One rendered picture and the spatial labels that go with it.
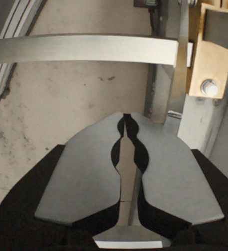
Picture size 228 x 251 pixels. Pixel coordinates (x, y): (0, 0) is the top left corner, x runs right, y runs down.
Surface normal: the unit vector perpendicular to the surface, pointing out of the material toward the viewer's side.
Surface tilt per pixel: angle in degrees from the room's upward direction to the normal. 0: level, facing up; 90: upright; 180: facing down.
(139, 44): 0
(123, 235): 90
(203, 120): 0
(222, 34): 90
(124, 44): 0
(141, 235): 90
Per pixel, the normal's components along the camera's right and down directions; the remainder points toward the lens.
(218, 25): -1.00, -0.04
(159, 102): -0.02, 0.52
